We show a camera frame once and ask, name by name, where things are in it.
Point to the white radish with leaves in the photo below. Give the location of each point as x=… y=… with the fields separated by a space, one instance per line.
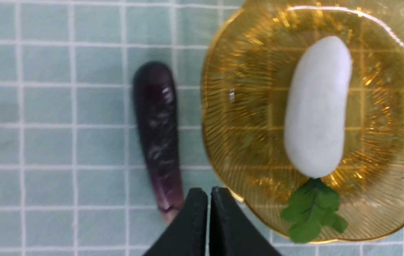
x=314 y=136

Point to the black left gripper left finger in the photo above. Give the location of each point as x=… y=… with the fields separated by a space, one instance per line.
x=186 y=235

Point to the green checkered tablecloth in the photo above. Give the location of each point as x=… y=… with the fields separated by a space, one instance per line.
x=72 y=181

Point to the amber glass plate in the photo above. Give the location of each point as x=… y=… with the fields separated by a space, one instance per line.
x=244 y=88

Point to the purple eggplant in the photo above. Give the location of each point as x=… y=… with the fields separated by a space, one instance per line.
x=156 y=110

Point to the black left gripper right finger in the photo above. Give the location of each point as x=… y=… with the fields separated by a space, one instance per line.
x=231 y=233

